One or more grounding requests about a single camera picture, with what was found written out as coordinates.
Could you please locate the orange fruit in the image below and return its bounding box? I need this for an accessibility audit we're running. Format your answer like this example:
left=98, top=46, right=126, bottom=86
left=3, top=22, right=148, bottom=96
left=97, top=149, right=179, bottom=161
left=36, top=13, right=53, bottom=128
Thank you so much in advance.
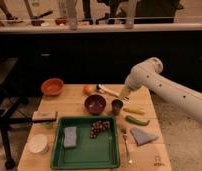
left=83, top=84, right=95, bottom=95

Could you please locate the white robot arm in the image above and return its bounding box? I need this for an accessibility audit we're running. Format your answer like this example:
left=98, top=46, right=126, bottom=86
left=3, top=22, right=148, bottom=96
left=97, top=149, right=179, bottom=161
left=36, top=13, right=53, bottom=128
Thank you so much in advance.
left=119, top=57, right=202, bottom=124

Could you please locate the metal cup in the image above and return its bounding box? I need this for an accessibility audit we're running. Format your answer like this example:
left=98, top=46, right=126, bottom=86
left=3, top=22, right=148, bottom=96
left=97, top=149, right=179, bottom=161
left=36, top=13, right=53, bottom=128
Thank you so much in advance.
left=111, top=99, right=123, bottom=116

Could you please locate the wooden block brush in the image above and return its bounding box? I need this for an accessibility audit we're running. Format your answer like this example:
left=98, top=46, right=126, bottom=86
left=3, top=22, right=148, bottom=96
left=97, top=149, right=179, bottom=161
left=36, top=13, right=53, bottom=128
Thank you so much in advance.
left=32, top=111, right=57, bottom=123

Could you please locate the black stool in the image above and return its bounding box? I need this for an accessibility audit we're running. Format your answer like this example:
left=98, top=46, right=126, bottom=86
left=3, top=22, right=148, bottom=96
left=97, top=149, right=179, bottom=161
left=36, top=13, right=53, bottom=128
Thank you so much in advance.
left=0, top=57, right=32, bottom=170

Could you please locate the grey sponge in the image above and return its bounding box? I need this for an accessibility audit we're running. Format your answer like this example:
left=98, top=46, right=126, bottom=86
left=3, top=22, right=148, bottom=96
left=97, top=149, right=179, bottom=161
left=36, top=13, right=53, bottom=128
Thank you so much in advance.
left=64, top=127, right=77, bottom=148

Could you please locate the bunch of dark grapes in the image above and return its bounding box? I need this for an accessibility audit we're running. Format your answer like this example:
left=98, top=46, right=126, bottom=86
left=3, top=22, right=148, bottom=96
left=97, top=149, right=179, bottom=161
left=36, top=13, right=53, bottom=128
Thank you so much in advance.
left=90, top=120, right=110, bottom=139

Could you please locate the silver fork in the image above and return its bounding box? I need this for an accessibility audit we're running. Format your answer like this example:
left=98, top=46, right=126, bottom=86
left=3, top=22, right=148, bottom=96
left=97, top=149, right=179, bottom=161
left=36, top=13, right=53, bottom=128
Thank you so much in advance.
left=121, top=128, right=132, bottom=164

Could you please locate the green pepper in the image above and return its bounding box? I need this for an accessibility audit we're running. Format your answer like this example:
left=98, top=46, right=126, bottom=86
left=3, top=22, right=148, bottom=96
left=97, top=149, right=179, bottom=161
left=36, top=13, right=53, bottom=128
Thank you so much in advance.
left=125, top=115, right=150, bottom=126

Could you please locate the grey folded cloth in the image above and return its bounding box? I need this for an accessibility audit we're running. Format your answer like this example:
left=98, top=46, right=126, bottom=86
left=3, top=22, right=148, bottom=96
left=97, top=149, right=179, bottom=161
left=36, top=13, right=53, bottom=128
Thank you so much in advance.
left=130, top=128, right=158, bottom=146

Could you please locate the green plastic tray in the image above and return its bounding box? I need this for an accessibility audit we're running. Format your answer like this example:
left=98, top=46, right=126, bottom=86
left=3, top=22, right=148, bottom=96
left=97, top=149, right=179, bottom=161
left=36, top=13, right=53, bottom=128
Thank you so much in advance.
left=50, top=116, right=120, bottom=170

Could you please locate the dark red bowl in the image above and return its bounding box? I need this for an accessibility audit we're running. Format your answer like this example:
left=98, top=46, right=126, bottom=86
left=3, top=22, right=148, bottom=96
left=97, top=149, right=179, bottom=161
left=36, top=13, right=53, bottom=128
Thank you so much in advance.
left=84, top=94, right=106, bottom=115

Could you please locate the orange bowl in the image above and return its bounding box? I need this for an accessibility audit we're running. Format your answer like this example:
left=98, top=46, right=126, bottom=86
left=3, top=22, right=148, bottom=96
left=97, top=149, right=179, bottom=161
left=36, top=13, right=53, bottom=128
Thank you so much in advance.
left=41, top=78, right=64, bottom=96

